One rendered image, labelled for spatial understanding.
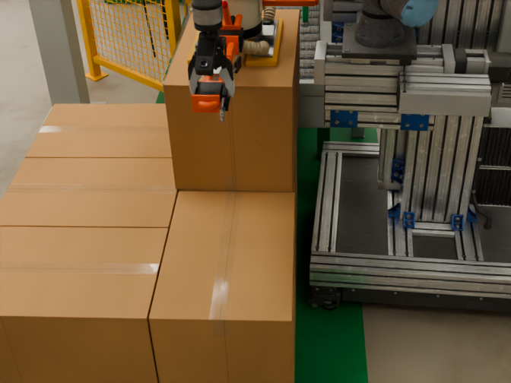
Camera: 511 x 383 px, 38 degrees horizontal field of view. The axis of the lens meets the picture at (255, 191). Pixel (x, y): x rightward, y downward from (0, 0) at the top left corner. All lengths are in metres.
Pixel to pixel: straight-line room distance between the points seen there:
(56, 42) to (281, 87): 1.82
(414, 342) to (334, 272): 0.38
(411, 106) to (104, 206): 1.05
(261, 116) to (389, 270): 0.75
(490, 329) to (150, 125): 1.48
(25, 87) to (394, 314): 2.65
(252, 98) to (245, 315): 0.68
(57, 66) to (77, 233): 1.66
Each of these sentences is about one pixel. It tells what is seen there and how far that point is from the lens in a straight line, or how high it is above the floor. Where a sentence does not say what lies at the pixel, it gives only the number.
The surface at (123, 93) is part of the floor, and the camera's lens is 4.32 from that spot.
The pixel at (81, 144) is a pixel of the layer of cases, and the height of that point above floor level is 0.54.
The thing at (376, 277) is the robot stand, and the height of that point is 0.20.
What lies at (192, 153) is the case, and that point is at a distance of 2.44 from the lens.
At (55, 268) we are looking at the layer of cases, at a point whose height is 0.54.
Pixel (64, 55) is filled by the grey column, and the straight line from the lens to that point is 3.89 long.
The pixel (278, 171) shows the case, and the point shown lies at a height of 0.63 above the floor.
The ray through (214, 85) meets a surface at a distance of 1.97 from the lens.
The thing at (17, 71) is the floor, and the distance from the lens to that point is 4.78.
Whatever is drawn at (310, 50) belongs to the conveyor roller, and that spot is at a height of 0.55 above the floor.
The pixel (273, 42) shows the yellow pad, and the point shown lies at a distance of 2.50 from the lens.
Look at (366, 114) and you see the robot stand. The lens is 2.47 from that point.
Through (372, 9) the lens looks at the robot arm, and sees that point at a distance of 2.27.
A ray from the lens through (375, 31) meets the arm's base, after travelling 2.29.
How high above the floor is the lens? 2.02
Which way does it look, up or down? 36 degrees down
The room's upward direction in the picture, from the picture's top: 2 degrees counter-clockwise
